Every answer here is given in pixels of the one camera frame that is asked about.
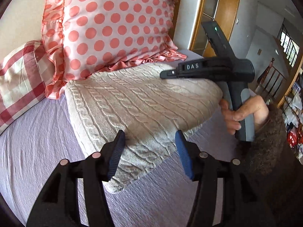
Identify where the beige cable-knit sweater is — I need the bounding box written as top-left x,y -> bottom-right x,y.
65,63 -> 222,193

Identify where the brown fuzzy sleeve forearm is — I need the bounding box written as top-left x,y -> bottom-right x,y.
242,105 -> 302,226

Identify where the person's right hand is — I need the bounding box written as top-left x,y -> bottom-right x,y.
219,95 -> 269,135

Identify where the lavender textured bed sheet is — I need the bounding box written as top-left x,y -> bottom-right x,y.
0,49 -> 257,227

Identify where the wooden framed wardrobe door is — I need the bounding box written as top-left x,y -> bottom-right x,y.
173,0 -> 242,58

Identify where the pink polka dot ruffled pillow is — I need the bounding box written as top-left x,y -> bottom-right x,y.
42,0 -> 185,100

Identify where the red white plaid pillow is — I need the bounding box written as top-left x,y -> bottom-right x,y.
1,40 -> 54,132

